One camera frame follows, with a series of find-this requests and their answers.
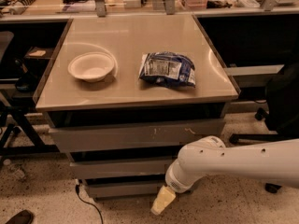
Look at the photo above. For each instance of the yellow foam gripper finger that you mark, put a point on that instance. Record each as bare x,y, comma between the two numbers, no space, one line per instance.
164,197

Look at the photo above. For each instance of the grey drawer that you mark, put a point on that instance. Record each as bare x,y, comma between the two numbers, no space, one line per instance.
121,168
136,135
123,189

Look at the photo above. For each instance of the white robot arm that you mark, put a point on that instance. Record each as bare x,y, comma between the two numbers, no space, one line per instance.
206,156

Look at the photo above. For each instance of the grey bottom drawer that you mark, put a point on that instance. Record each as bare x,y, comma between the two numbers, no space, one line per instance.
123,189

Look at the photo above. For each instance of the grey top drawer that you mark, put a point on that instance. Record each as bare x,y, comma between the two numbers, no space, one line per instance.
136,135

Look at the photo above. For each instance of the grey drawer cabinet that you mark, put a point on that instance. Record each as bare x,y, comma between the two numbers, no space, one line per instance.
122,97

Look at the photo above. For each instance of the blue chip bag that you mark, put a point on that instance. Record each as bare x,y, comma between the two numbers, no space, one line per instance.
167,69

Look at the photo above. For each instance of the black shoe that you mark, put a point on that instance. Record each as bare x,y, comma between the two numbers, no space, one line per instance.
23,217

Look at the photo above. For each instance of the black office chair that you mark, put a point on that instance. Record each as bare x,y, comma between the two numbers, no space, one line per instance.
283,103

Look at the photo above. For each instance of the white paper bowl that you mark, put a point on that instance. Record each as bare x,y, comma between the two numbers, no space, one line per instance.
92,66

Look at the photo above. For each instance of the plastic water bottle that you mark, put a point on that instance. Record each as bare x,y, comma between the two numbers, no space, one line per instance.
15,169

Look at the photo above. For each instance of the black left desk frame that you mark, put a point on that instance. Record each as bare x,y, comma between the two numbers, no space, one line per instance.
18,112

